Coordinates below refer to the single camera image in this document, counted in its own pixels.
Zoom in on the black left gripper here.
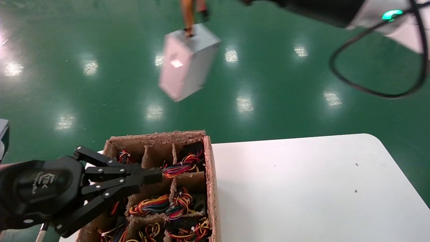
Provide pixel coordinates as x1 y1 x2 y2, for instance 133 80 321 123
0 146 164 237

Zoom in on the brown cardboard divider box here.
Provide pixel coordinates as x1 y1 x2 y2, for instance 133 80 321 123
77 130 221 242

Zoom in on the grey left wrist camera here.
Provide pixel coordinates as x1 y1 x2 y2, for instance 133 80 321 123
0 118 10 162

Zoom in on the white rod black joint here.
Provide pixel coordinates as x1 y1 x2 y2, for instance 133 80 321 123
35 223 48 242

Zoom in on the grey power supply with wires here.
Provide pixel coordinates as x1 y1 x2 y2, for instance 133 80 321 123
159 0 222 102

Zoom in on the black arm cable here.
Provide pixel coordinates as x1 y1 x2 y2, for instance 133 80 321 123
329 0 430 99

